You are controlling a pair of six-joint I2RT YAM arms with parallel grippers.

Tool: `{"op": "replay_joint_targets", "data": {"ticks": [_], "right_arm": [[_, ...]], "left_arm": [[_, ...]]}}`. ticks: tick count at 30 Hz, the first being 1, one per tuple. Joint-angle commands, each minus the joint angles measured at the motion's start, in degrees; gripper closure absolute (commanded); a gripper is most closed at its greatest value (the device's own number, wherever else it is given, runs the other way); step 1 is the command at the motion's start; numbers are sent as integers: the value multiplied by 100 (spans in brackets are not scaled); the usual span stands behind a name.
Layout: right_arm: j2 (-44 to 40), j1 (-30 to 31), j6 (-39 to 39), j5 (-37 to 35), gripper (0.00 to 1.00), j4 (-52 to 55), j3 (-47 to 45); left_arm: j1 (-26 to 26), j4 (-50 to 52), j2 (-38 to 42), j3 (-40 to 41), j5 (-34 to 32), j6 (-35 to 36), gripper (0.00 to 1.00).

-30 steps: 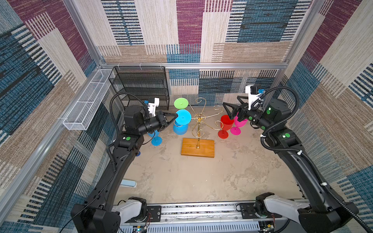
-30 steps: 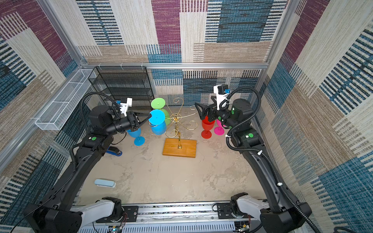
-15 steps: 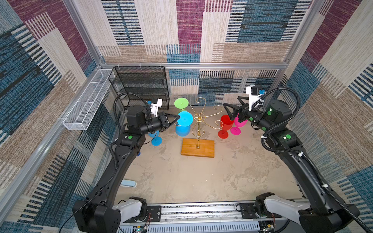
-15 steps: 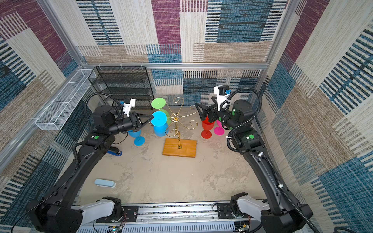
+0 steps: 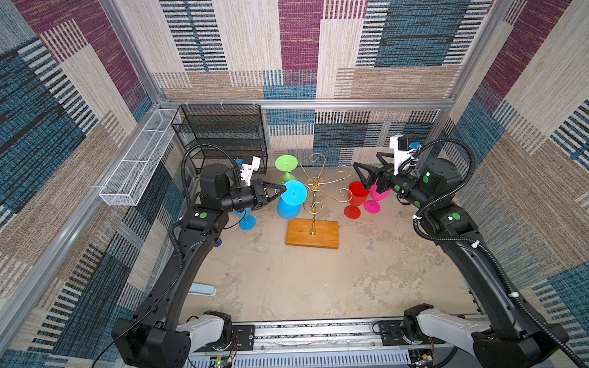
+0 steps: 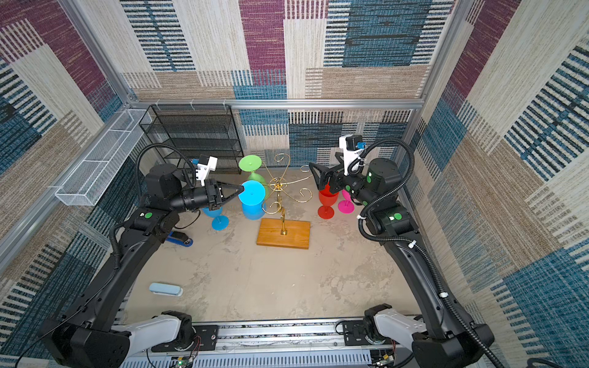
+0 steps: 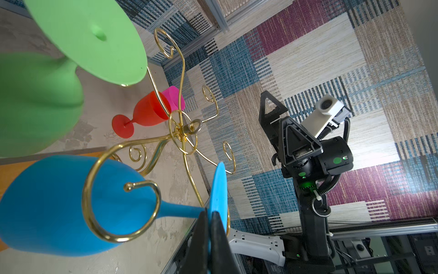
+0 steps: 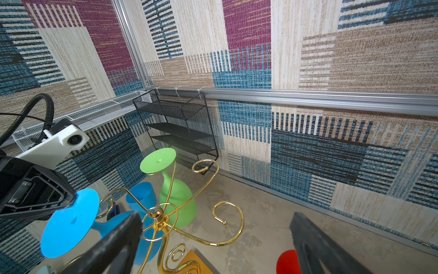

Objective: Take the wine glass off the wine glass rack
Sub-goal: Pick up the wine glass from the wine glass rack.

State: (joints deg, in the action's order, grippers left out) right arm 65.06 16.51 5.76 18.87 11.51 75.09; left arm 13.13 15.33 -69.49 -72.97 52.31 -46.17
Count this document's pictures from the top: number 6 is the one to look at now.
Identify magenta plastic wine glass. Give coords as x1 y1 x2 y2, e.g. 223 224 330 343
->
337 190 355 214

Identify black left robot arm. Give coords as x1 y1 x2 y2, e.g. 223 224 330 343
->
39 164 244 367

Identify black mesh shelf rack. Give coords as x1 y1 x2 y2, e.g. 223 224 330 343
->
140 104 244 174

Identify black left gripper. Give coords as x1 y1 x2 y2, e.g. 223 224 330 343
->
169 180 245 216

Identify black corrugated cable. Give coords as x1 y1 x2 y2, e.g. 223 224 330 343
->
135 143 199 194
347 139 507 368

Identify blue plastic wine glass front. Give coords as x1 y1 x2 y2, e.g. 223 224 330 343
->
202 208 229 231

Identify wooden rack base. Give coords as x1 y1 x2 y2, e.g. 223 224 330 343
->
256 219 311 249

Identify black corrugated right cable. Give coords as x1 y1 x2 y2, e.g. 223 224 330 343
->
347 139 507 368

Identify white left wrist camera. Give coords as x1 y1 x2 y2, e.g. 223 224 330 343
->
192 155 218 186

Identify blue plastic wine glass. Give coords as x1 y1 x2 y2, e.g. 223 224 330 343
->
239 180 266 221
202 208 229 231

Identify light blue flat case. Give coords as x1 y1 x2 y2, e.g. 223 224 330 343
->
149 282 183 297

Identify green plastic wine glass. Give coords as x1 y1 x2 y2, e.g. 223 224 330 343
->
239 154 268 197

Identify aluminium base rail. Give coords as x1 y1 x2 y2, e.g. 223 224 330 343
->
110 314 424 368

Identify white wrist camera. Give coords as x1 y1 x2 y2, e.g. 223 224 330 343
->
192 155 218 186
339 134 366 176

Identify black corrugated left cable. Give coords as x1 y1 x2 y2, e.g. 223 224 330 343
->
135 143 199 194

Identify white wire mesh basket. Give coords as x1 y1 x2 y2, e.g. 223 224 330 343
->
55 109 146 206

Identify gold wire glass rack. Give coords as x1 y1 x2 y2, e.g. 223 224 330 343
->
262 153 313 222

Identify red plastic wine glass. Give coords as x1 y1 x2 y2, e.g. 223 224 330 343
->
318 184 339 219

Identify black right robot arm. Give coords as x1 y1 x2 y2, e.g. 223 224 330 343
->
309 153 502 367

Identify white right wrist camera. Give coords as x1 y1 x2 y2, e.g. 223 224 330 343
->
339 134 366 176

